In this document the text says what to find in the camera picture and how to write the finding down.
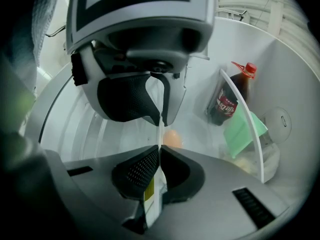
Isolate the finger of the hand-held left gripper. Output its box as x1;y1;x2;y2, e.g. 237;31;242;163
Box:
83;46;162;127
151;72;188;128

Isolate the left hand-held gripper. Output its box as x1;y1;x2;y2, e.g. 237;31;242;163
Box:
65;0;216;87

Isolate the brown egg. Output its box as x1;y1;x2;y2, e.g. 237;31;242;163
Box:
163;130;183;149

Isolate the person's left forearm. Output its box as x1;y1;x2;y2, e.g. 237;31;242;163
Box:
7;0;68;67

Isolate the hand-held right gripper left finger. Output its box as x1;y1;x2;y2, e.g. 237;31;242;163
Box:
37;144;161;240

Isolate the white refrigerator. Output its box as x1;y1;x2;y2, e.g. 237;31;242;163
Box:
24;15;312;200

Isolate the white round plate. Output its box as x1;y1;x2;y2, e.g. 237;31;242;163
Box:
153;118;166;225

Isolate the light green packet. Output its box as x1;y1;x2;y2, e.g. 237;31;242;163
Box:
223;103;269;160

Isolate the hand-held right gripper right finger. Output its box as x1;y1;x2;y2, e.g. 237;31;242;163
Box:
149;144;298;240

